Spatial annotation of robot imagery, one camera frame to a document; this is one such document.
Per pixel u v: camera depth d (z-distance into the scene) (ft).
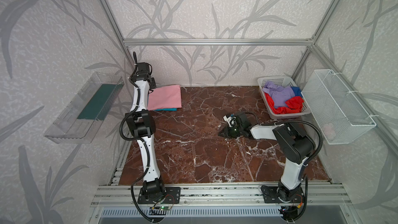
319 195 2.47
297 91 3.45
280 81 3.79
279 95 3.51
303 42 3.07
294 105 3.23
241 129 2.53
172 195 2.38
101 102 2.24
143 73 2.51
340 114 2.07
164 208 2.31
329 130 2.40
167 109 3.47
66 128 1.96
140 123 2.08
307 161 1.72
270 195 2.40
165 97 3.55
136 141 2.11
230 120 2.91
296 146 1.66
